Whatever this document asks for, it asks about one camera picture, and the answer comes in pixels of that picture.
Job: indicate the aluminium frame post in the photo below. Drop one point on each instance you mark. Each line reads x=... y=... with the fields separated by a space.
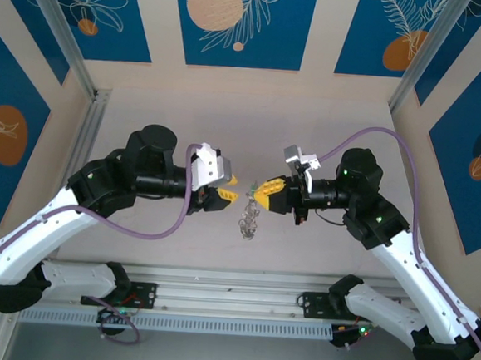
x=426 y=48
x=61 y=28

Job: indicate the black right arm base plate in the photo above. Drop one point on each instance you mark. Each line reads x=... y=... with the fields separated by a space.
x=312 y=304

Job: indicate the long aluminium frame rail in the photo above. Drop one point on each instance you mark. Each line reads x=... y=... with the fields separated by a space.
x=215 y=295

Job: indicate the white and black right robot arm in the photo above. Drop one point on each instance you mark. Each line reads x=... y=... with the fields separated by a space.
x=408 y=272

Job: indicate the black controller board with LEDs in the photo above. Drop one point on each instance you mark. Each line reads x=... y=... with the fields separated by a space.
x=113 y=315
x=345 y=336

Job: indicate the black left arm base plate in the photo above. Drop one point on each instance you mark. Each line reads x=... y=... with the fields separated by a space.
x=148 y=295

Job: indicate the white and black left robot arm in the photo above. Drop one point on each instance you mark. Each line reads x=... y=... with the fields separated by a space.
x=23 y=238

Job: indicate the blue floral wall panel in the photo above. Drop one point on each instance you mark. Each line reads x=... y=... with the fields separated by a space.
x=463 y=47
x=28 y=17
x=276 y=45
x=452 y=184
x=6 y=86
x=123 y=33
x=360 y=31

